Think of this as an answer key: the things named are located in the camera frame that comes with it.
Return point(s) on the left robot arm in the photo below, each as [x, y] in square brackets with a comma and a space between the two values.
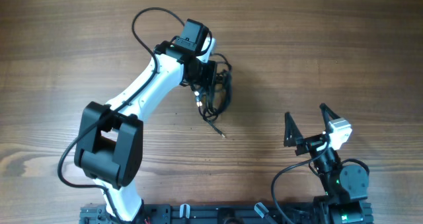
[109, 147]

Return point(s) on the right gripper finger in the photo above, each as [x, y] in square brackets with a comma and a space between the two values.
[292, 135]
[327, 113]

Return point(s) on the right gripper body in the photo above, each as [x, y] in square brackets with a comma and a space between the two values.
[312, 142]

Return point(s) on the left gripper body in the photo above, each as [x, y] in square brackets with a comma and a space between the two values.
[204, 74]

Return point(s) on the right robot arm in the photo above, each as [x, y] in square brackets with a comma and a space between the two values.
[345, 182]

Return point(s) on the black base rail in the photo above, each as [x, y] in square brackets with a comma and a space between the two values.
[219, 214]

